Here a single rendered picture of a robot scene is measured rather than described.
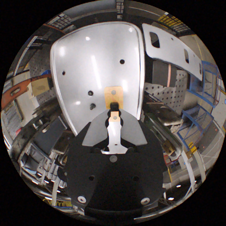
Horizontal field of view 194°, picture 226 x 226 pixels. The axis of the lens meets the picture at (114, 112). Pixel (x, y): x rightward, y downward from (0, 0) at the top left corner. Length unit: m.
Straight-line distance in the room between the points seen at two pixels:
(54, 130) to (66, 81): 0.58
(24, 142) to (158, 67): 0.36
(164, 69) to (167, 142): 0.17
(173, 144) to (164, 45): 0.21
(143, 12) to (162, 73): 0.17
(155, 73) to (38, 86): 0.27
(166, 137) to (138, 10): 0.29
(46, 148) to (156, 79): 0.75
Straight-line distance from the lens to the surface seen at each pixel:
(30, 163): 0.69
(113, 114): 0.15
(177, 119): 0.21
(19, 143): 0.22
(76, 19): 0.25
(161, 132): 0.16
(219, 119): 8.03
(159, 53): 0.18
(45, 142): 0.66
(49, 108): 0.22
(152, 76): 0.18
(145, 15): 0.23
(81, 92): 0.16
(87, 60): 0.15
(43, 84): 0.19
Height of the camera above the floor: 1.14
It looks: 59 degrees down
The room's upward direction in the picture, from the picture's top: 179 degrees counter-clockwise
